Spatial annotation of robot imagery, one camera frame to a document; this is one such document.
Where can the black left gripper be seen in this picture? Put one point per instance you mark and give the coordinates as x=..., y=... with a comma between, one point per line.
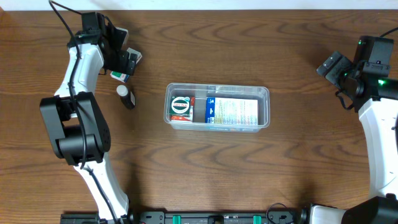
x=125, y=61

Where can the white green medicine box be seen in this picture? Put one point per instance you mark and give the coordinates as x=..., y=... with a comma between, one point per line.
x=129, y=67

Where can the dark bottle white cap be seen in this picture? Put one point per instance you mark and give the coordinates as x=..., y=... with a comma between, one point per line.
x=127, y=97

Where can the green Zam-Buk ointment box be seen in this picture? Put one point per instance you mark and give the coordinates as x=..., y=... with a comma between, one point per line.
x=180, y=105

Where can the red medicine box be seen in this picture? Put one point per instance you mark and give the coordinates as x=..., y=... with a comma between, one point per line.
x=188, y=118

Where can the blue fever patch box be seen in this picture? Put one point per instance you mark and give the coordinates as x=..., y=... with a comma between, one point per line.
x=231, y=111

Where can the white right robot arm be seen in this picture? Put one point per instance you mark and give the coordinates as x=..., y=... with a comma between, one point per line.
x=379, y=122

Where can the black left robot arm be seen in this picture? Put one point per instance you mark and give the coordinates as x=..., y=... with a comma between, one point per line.
x=77, y=129

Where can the clear plastic container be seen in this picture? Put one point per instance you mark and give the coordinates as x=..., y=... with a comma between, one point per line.
x=203, y=91

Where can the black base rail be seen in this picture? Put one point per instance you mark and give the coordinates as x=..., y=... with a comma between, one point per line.
x=270, y=217

